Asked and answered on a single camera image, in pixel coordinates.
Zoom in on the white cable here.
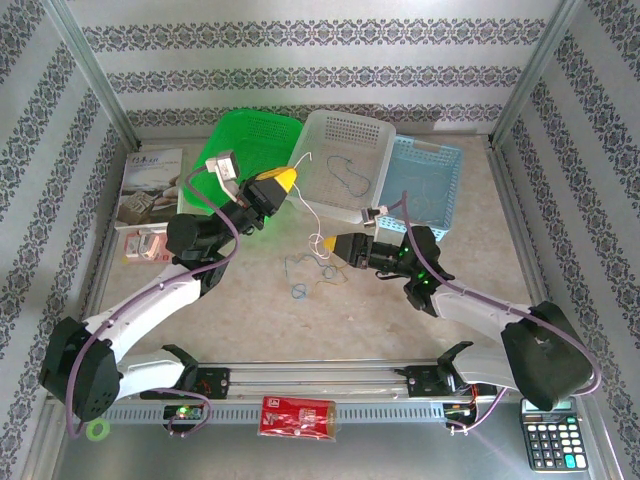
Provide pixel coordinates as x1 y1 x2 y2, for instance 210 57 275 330
403 169 452 225
291 151 333 262

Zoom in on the yellow green cable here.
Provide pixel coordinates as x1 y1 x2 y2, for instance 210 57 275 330
299 256 352 297

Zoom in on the green plastic basket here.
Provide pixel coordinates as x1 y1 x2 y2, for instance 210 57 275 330
190 108 304 217

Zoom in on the white plastic basket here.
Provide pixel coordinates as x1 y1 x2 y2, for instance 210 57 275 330
285 109 398 226

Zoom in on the pink blister package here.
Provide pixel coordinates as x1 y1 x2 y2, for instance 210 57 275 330
123 230 175 266

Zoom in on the booklet with photo cover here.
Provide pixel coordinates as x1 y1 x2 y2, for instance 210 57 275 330
114 146 185 231

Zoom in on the light blue plastic basket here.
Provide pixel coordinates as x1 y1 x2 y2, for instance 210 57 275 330
377 134 465 243

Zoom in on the small circuit board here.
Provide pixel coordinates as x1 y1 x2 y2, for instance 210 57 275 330
163 403 207 423
443 402 478 427

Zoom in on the red foil packet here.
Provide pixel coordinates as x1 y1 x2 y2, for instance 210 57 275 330
257 395 340 444

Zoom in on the green tape roll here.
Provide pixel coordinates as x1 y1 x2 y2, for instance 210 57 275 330
85 418 112 443

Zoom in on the black desk calculator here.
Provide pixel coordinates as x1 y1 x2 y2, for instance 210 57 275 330
519 398 589 473

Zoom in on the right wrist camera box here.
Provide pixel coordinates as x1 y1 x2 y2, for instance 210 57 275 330
360 203 408 244

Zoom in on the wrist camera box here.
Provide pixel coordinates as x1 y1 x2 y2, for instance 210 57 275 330
204 148 243 196
360 203 408 244

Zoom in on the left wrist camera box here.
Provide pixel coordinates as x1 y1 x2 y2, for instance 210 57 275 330
204 148 243 196

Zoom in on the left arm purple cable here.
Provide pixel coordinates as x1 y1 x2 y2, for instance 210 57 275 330
64 167 243 440

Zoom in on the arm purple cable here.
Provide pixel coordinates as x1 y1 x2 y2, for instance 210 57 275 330
377 192 603 436
64 167 243 440

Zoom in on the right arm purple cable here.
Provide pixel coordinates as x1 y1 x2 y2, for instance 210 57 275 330
377 192 603 436

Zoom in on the aluminium side rail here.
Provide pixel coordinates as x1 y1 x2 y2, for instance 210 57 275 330
69 144 139 331
491 143 569 321

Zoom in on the aluminium mounting rail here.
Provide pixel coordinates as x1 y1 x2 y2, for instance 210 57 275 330
47 360 587 402

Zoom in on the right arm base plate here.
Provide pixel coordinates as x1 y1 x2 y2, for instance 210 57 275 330
405 363 451 399

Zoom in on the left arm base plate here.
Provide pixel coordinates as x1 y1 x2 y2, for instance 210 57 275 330
139 367 232 401

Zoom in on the aluminium frame post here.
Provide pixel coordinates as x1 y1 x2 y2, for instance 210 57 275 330
487 0 585 147
42 0 145 151

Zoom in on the grey slotted cable duct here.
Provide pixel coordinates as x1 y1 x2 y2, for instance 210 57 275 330
67 402 450 424

